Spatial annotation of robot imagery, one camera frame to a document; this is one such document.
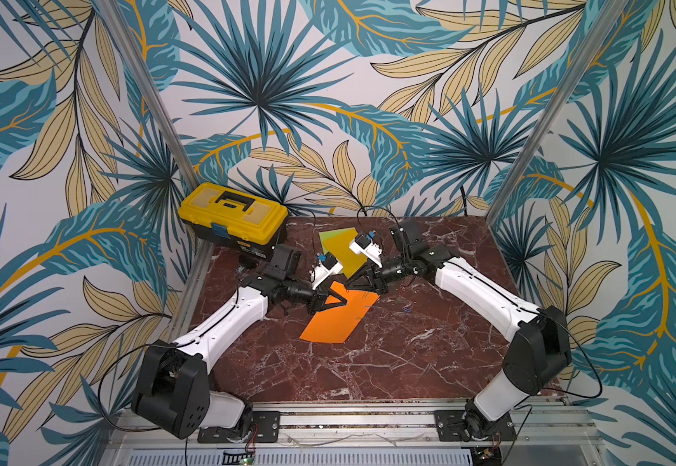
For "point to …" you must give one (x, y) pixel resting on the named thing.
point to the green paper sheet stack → (325, 235)
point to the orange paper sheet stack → (335, 323)
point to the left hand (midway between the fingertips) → (342, 305)
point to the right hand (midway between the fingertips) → (347, 284)
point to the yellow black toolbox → (246, 225)
